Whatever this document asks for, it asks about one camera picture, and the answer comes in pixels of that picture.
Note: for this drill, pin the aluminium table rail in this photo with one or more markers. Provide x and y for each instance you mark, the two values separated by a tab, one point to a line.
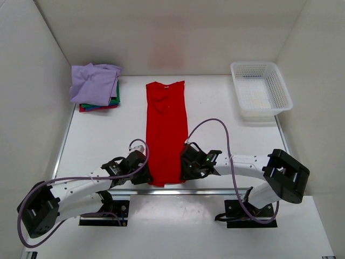
202	192

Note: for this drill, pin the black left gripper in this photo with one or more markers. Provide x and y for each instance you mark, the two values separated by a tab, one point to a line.
145	176

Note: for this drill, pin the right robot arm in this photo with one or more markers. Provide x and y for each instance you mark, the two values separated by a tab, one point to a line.
284	177

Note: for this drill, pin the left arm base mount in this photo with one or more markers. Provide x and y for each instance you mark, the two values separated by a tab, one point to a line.
113	212

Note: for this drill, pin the white plastic basket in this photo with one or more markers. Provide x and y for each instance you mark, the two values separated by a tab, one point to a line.
260	89

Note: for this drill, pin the lilac folded t-shirt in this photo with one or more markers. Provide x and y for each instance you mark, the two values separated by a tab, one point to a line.
94	84

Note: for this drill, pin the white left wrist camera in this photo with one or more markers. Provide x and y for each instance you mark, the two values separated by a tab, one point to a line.
140	148

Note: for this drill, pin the blue folded t-shirt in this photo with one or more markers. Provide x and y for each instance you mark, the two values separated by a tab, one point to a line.
95	108

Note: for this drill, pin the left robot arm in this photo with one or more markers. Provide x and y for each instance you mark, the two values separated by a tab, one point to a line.
50	203

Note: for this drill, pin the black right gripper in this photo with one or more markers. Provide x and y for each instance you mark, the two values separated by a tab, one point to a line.
185	175

